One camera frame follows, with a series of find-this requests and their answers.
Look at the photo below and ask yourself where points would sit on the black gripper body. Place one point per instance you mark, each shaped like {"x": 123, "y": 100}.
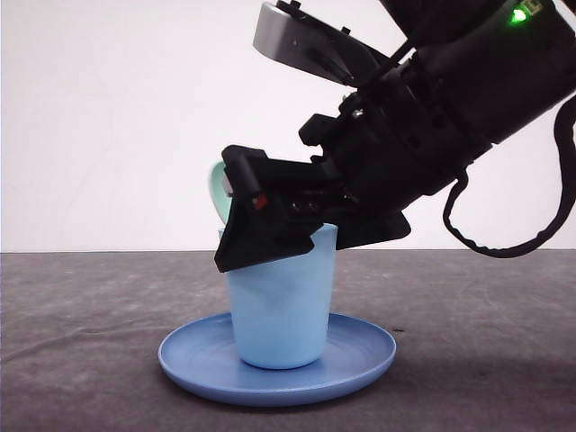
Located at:
{"x": 391, "y": 143}

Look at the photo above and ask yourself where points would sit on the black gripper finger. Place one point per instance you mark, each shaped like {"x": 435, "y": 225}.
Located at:
{"x": 265, "y": 228}
{"x": 356, "y": 227}

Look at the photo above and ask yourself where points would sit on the mint green plastic spoon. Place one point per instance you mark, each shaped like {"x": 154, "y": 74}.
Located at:
{"x": 220, "y": 191}

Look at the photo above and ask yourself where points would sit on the light blue plastic cup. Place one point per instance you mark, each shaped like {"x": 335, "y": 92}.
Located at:
{"x": 280, "y": 310}

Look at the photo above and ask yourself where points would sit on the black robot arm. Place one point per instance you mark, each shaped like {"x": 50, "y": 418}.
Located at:
{"x": 523, "y": 59}

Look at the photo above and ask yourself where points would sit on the blue plastic plate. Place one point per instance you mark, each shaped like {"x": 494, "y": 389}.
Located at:
{"x": 201, "y": 358}

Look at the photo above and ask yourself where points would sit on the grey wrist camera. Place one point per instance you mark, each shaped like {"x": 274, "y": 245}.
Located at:
{"x": 286, "y": 34}

